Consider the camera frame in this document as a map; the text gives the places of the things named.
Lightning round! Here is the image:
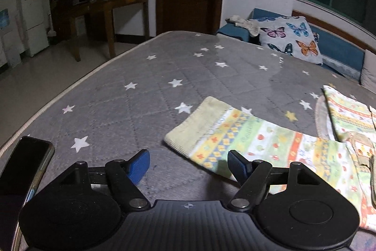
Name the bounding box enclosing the white floor brush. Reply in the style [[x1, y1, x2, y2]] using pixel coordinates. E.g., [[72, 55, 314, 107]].
[[46, 14, 57, 37]]

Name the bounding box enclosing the brown wooden table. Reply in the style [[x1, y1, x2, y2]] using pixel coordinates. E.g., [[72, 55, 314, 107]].
[[68, 0, 150, 62]]

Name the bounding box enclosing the blue wall poster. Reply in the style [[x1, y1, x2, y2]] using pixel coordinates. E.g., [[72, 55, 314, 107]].
[[0, 9, 10, 30]]

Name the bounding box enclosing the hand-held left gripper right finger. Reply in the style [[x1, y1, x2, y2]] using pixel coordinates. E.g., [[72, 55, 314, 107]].
[[227, 150, 321, 210]]

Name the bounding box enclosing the butterfly print pillow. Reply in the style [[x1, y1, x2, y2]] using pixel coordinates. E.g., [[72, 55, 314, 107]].
[[258, 15, 324, 65]]

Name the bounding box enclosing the white refrigerator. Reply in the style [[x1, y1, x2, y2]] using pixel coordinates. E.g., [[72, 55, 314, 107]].
[[20, 0, 50, 57]]

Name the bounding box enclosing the crumpled light cloth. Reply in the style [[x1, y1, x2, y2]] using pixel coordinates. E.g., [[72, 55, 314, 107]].
[[226, 15, 261, 36]]

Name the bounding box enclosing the grey cushion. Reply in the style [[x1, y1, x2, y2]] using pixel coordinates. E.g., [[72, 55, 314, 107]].
[[360, 49, 376, 87]]

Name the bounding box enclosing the colourful patterned children's garment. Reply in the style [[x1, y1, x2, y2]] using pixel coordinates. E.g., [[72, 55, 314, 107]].
[[164, 84, 376, 231]]

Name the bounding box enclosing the blue sofa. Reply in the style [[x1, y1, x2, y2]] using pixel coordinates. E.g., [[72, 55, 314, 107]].
[[216, 8, 366, 83]]

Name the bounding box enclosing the black smartphone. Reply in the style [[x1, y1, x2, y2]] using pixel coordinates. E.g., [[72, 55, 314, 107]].
[[0, 136, 56, 251]]

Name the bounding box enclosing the grey star-print mattress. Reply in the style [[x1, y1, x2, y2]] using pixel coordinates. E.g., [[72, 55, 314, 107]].
[[0, 31, 376, 251]]

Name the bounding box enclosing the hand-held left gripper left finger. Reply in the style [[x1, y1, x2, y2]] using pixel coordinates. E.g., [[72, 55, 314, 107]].
[[63, 149, 151, 209]]

